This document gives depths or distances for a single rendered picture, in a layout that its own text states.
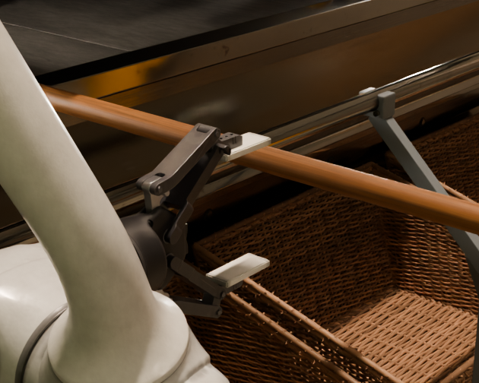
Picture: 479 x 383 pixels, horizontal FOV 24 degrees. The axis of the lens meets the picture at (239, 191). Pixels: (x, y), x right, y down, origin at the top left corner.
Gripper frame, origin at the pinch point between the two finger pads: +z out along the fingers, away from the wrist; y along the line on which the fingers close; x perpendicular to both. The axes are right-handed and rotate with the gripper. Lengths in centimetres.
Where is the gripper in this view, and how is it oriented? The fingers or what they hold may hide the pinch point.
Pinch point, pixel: (252, 203)
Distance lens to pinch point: 114.6
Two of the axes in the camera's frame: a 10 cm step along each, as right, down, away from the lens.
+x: 7.7, 2.3, -6.0
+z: 6.4, -2.8, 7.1
